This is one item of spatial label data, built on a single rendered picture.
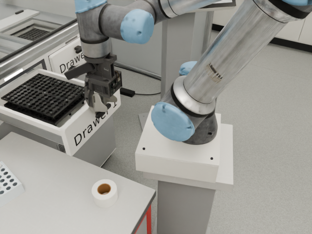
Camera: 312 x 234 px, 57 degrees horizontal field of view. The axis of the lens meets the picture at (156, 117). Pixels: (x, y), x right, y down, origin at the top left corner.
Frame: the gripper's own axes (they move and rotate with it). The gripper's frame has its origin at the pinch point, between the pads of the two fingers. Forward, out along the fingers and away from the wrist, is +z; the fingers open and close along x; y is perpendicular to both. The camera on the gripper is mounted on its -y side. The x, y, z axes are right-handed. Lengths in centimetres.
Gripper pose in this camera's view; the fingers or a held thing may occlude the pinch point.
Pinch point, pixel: (99, 109)
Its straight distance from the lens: 92.4
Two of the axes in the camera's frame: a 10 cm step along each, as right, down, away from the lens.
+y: 9.0, 2.9, -3.3
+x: 4.4, -5.7, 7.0
